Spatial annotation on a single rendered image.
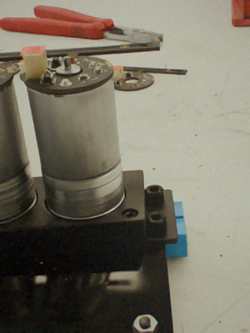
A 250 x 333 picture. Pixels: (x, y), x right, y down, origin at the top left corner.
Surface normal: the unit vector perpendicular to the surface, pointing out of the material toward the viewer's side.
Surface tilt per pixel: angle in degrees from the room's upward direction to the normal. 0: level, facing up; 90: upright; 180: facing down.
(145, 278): 0
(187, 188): 0
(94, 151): 90
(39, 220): 0
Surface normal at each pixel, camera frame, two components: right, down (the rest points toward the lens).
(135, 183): -0.07, -0.86
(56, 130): -0.30, 0.50
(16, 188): 0.73, 0.29
